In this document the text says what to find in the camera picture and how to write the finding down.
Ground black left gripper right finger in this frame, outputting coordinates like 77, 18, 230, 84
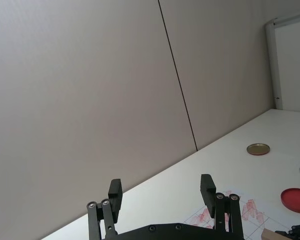
200, 174, 244, 240

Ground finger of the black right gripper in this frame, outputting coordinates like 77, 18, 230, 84
274, 223, 300, 238

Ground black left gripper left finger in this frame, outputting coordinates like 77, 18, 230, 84
86, 178, 123, 240

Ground light brown wooden block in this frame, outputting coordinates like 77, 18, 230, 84
261, 227, 300, 240

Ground round red plastic lid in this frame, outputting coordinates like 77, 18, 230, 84
280, 188, 300, 214

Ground white paper with red marks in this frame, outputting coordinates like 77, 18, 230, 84
184, 191, 269, 232

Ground round gold metal lid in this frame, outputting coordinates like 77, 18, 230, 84
246, 143, 271, 157

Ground white panel with pale frame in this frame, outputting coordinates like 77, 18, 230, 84
264, 9, 300, 112

